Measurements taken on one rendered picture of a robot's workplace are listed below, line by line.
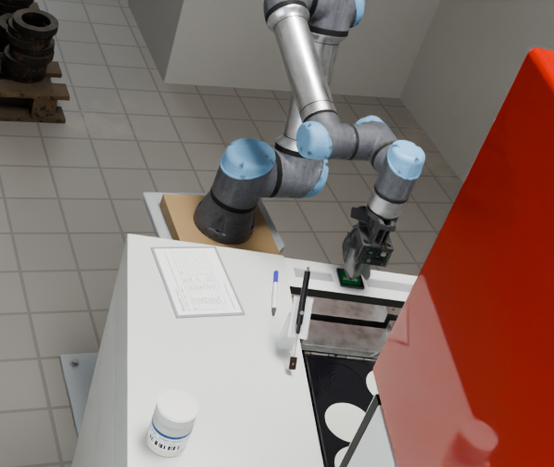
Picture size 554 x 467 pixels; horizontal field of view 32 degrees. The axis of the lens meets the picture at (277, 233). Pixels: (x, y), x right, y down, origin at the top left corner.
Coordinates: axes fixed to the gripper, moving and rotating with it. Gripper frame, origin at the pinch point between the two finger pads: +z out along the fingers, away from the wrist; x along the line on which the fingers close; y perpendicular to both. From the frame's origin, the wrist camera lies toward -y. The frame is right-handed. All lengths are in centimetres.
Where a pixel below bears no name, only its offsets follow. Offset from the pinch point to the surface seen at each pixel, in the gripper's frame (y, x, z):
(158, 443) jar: 54, -45, -2
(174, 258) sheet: 2.8, -40.1, 0.7
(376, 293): 4.2, 5.7, 1.4
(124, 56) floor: -256, -33, 98
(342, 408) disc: 33.5, -5.7, 7.4
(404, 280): -1.7, 13.9, 1.4
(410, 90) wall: -261, 113, 89
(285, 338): 25.4, -19.3, -2.0
